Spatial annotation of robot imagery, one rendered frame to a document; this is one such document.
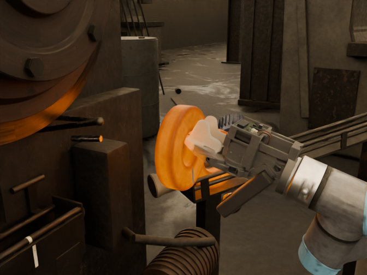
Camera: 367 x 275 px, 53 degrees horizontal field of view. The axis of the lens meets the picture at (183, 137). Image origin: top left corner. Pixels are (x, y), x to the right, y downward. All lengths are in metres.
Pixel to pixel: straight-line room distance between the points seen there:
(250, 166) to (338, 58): 2.48
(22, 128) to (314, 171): 0.44
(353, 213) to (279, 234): 1.43
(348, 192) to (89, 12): 0.46
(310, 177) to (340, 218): 0.07
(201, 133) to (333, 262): 0.30
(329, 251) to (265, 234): 1.35
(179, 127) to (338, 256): 0.33
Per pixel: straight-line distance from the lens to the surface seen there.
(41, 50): 0.51
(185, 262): 0.89
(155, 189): 0.89
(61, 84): 0.62
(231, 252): 1.84
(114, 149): 0.77
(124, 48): 3.23
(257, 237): 1.97
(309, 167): 0.60
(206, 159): 0.62
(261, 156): 0.62
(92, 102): 0.87
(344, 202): 0.60
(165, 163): 0.62
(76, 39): 0.55
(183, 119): 0.63
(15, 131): 0.60
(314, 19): 3.11
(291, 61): 3.19
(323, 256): 0.67
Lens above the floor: 1.05
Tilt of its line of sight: 18 degrees down
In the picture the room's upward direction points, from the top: straight up
